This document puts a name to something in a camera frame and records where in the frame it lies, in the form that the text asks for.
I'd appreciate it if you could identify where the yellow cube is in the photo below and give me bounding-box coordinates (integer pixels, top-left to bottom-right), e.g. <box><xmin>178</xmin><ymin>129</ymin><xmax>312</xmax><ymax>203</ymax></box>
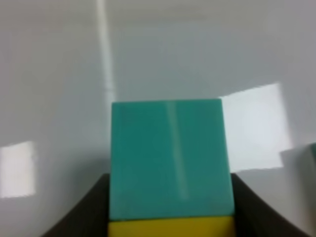
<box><xmin>108</xmin><ymin>216</ymin><xmax>237</xmax><ymax>237</ymax></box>

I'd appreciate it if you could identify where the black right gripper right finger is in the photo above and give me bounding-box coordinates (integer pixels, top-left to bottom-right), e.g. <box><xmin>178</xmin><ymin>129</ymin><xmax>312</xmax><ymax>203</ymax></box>
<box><xmin>231</xmin><ymin>173</ymin><xmax>308</xmax><ymax>237</ymax></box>

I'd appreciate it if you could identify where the green template cube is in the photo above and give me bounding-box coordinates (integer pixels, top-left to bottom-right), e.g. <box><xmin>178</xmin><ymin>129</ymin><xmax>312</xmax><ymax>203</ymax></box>
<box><xmin>310</xmin><ymin>143</ymin><xmax>316</xmax><ymax>161</ymax></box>

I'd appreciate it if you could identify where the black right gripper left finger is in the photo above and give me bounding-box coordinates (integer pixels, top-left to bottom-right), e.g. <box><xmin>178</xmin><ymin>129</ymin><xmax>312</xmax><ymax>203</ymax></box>
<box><xmin>44</xmin><ymin>174</ymin><xmax>110</xmax><ymax>237</ymax></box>

